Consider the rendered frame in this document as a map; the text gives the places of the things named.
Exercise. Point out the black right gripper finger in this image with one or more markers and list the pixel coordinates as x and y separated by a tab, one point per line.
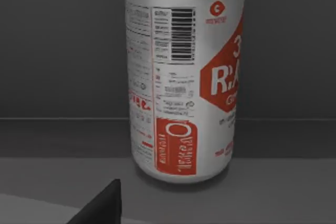
105	205

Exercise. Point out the red and white can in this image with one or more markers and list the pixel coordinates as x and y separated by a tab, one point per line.
183	77

